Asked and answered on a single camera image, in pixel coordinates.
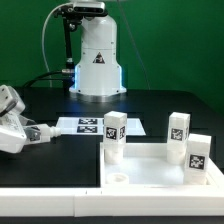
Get white front fence bar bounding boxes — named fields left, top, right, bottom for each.
left=0, top=186, right=224, bottom=217

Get white marker sheet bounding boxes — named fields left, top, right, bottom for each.
left=56, top=117, right=145, bottom=136

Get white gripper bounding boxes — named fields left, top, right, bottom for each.
left=0, top=113, right=27, bottom=154

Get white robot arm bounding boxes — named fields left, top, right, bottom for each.
left=0, top=16, right=126, bottom=154

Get grey cable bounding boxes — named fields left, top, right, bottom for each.
left=41, top=2, right=70, bottom=73

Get white square tabletop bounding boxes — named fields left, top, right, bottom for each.
left=100, top=143, right=224, bottom=190

